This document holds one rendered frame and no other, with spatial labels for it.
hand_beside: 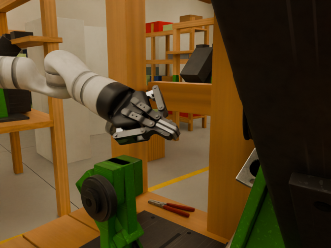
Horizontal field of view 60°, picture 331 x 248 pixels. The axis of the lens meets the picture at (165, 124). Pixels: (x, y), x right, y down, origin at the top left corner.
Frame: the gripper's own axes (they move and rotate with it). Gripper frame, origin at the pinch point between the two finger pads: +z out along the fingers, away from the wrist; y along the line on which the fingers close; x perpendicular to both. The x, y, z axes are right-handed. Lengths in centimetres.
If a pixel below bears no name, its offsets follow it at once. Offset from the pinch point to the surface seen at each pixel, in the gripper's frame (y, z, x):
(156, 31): 302, -399, 343
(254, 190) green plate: -4.9, 18.6, -10.2
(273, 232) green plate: -6.6, 21.4, -6.6
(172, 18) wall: 522, -591, 529
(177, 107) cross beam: 18.5, -22.9, 31.6
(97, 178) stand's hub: -12.8, -4.3, -1.1
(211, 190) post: 2.3, -0.3, 35.3
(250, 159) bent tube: 0.7, 14.6, -2.6
